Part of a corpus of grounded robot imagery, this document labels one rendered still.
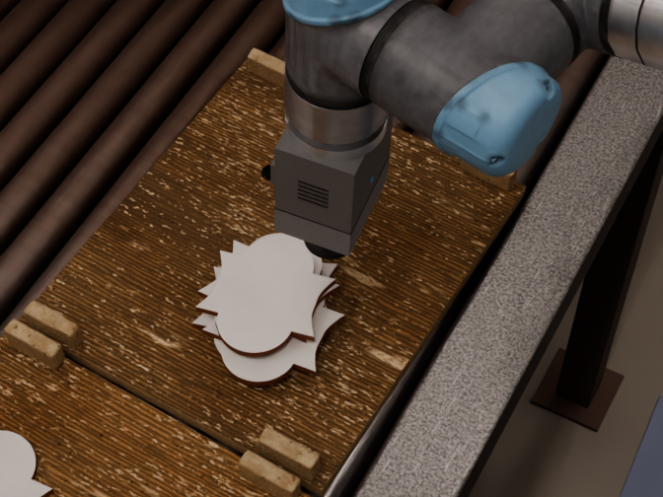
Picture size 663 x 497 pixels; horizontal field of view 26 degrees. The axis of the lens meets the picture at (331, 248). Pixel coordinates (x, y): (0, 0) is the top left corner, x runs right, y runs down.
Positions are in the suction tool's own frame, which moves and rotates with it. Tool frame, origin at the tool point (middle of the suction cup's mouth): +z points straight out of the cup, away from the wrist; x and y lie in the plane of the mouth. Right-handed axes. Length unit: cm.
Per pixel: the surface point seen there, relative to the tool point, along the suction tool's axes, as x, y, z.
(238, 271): -11.2, -5.4, 19.3
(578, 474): 28, -48, 116
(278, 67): -18.7, -32.7, 21.5
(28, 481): -20.2, 20.6, 22.6
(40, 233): -33.8, -5.8, 26.1
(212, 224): -17.3, -12.4, 23.9
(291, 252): -7.3, -9.4, 19.2
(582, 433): 26, -56, 117
